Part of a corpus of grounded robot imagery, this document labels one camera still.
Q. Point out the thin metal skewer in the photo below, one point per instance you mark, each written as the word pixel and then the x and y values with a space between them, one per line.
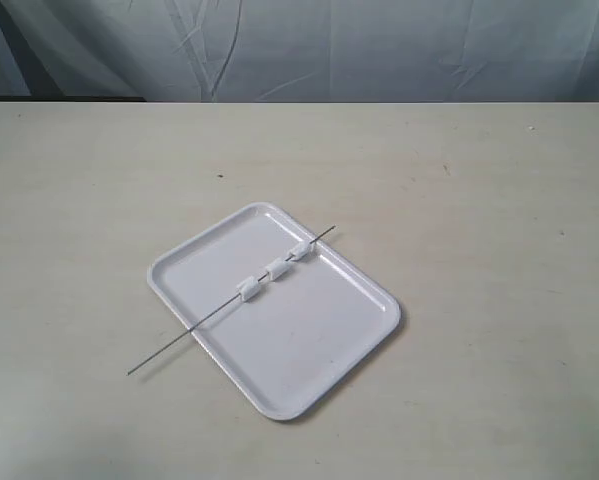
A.
pixel 207 317

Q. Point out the white rectangular plastic tray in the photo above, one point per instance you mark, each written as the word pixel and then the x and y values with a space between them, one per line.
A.
pixel 301 334

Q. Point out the grey wrinkled backdrop cloth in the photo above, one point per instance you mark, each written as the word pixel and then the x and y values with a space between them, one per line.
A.
pixel 303 51

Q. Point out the white marshmallow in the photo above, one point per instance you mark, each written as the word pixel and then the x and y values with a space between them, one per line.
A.
pixel 249 288
pixel 277 268
pixel 299 251

